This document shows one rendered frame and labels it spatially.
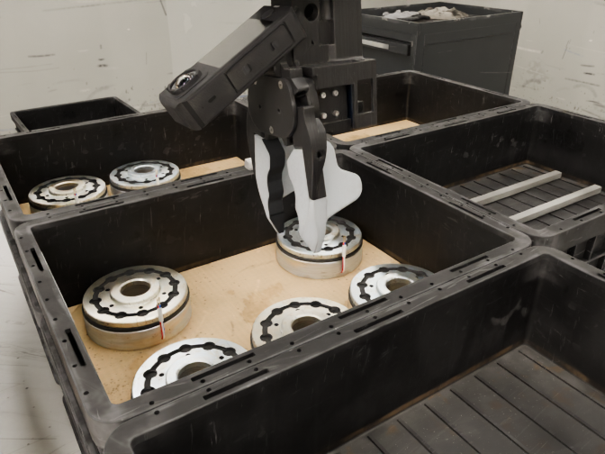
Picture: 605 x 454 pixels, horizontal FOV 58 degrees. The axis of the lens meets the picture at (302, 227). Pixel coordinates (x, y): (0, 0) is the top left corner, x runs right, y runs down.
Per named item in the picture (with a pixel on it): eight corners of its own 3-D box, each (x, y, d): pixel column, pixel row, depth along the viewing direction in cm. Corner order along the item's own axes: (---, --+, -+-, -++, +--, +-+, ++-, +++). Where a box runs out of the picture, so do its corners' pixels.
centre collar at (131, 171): (134, 182, 80) (133, 177, 79) (122, 171, 83) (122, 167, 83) (167, 174, 82) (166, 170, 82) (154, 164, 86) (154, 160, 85)
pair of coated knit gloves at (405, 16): (389, 24, 213) (390, 16, 212) (358, 19, 227) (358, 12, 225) (434, 20, 226) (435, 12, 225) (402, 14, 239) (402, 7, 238)
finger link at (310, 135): (338, 196, 42) (317, 79, 40) (321, 202, 41) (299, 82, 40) (305, 195, 46) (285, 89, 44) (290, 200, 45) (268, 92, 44)
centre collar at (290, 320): (299, 355, 47) (299, 349, 47) (270, 324, 50) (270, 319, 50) (346, 335, 49) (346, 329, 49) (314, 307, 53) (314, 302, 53)
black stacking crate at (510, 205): (517, 342, 56) (539, 245, 51) (342, 227, 78) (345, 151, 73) (705, 238, 75) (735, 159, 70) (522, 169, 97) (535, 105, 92)
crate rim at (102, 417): (101, 462, 32) (94, 433, 31) (16, 246, 54) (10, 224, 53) (536, 263, 51) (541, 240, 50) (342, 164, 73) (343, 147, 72)
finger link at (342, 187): (380, 240, 46) (362, 131, 45) (322, 260, 43) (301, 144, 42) (357, 237, 49) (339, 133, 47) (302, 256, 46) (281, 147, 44)
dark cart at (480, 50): (397, 245, 236) (418, 22, 194) (333, 207, 268) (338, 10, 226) (488, 210, 266) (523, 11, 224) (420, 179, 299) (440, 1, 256)
